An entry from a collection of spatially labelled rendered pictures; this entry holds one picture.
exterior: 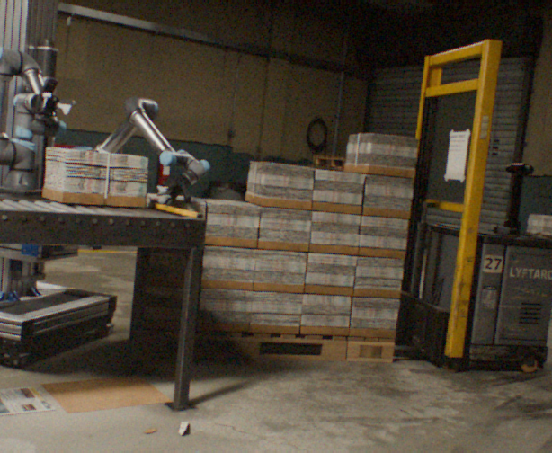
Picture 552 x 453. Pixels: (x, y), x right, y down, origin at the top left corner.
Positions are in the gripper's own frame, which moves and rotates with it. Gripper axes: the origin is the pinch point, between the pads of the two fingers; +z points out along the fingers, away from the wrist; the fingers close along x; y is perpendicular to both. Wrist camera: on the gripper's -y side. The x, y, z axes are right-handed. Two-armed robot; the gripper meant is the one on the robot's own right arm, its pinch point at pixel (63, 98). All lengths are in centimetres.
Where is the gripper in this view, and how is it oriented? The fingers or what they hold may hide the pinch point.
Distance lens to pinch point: 306.3
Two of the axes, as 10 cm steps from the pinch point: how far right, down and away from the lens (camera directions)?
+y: -2.0, 9.8, -0.2
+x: -6.6, -1.5, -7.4
